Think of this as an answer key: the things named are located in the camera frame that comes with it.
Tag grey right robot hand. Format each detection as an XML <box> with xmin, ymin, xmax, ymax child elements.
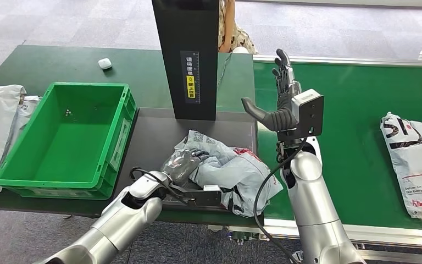
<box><xmin>241</xmin><ymin>48</ymin><xmax>303</xmax><ymax>133</ymax></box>

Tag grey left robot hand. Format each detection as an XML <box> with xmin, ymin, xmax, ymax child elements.
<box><xmin>160</xmin><ymin>147</ymin><xmax>210</xmax><ymax>188</ymax></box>

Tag pale plastic courier package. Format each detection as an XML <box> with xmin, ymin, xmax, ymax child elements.
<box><xmin>162</xmin><ymin>130</ymin><xmax>285</xmax><ymax>218</ymax></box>

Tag black inbound scanner machine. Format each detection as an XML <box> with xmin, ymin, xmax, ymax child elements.
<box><xmin>112</xmin><ymin>0</ymin><xmax>264</xmax><ymax>219</ymax></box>

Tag green plastic crate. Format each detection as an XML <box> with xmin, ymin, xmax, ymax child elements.
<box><xmin>0</xmin><ymin>82</ymin><xmax>138</xmax><ymax>201</ymax></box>

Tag white courier bag black letters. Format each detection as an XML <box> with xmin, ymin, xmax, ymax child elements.
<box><xmin>380</xmin><ymin>112</ymin><xmax>422</xmax><ymax>222</ymax></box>

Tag grey courier bag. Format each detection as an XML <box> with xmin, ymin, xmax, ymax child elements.
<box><xmin>0</xmin><ymin>95</ymin><xmax>41</xmax><ymax>161</ymax></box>

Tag dark green table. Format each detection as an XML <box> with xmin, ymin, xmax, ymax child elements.
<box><xmin>0</xmin><ymin>45</ymin><xmax>266</xmax><ymax>228</ymax></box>

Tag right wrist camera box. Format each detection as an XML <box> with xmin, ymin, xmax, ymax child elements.
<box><xmin>291</xmin><ymin>89</ymin><xmax>325</xmax><ymax>141</ymax></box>

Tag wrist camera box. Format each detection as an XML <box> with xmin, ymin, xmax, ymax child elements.
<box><xmin>167</xmin><ymin>184</ymin><xmax>223</xmax><ymax>208</ymax></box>
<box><xmin>291</xmin><ymin>89</ymin><xmax>325</xmax><ymax>141</ymax></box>

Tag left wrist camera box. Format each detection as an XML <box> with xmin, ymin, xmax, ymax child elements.
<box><xmin>167</xmin><ymin>184</ymin><xmax>223</xmax><ymax>208</ymax></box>

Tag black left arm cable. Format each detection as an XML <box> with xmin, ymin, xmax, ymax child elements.
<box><xmin>129</xmin><ymin>167</ymin><xmax>188</xmax><ymax>205</ymax></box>

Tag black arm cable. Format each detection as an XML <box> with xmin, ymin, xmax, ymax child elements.
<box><xmin>129</xmin><ymin>167</ymin><xmax>188</xmax><ymax>205</ymax></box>
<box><xmin>253</xmin><ymin>140</ymin><xmax>308</xmax><ymax>264</ymax></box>

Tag thin dark cable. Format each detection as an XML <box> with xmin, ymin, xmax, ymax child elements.
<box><xmin>216</xmin><ymin>52</ymin><xmax>234</xmax><ymax>88</ymax></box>

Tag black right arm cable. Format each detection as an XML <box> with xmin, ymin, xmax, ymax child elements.
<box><xmin>253</xmin><ymin>140</ymin><xmax>308</xmax><ymax>264</ymax></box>

